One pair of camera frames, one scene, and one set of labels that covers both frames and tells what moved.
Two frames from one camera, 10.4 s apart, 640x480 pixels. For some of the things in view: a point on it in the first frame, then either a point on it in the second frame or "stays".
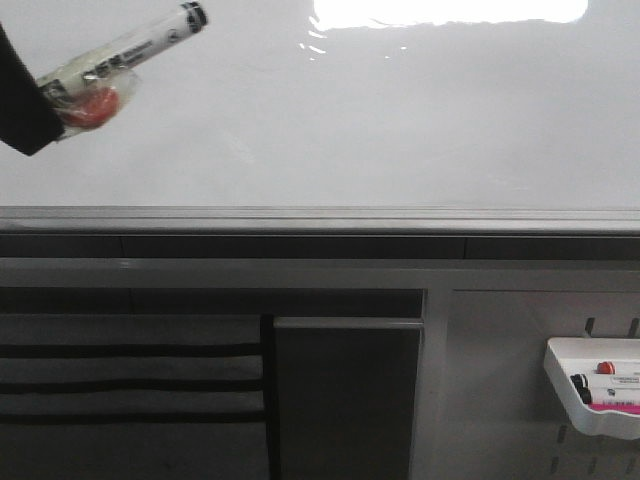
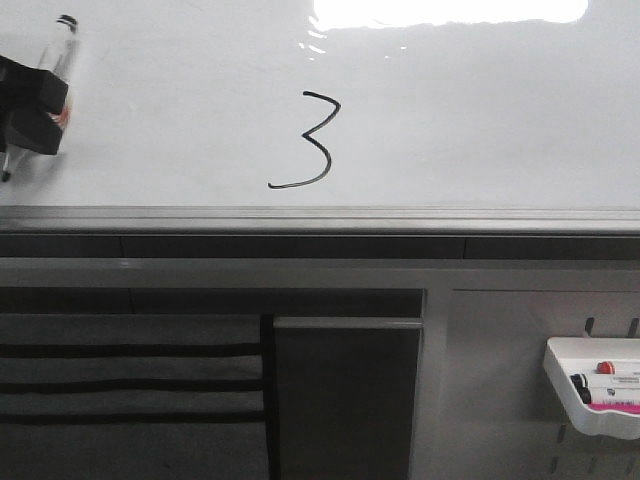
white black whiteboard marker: x=99 y=86 to x=58 y=57
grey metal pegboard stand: x=486 y=407 stays
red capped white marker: x=611 y=367 stays
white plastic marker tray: x=565 y=357 stays
